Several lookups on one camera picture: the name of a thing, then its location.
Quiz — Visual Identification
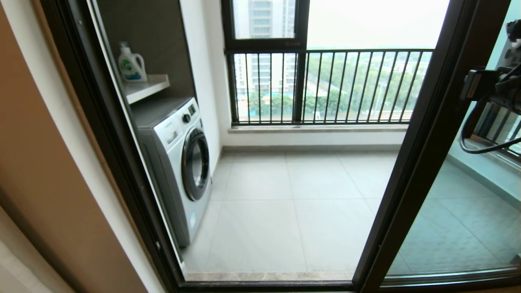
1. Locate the short grey stone sill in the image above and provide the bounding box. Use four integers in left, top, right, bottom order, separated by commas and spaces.
450, 142, 521, 196

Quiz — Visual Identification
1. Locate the long black balcony railing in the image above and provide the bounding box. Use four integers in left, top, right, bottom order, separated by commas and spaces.
225, 49, 434, 126

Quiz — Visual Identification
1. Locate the dark framed fixed glass panel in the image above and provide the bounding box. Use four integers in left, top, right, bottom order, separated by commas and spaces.
383, 0, 521, 285

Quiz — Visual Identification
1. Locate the long grey stone sill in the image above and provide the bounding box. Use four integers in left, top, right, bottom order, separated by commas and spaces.
227, 124, 409, 135

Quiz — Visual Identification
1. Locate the white front-load washing machine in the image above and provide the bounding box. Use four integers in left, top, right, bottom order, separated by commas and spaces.
136, 97, 212, 248

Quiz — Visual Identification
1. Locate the white detergent bottle green label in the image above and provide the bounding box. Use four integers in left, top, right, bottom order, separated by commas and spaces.
118, 42, 148, 83

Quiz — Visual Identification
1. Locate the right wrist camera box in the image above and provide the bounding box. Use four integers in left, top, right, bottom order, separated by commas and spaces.
505, 20, 521, 41

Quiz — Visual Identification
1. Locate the thin black right gripper cable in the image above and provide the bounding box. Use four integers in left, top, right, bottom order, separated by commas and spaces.
459, 96, 521, 155

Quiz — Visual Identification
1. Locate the dark balcony window frame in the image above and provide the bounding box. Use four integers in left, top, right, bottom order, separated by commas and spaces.
221, 0, 309, 125

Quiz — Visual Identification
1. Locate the white wall shelf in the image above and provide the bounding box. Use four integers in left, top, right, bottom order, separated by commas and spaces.
124, 74, 171, 105

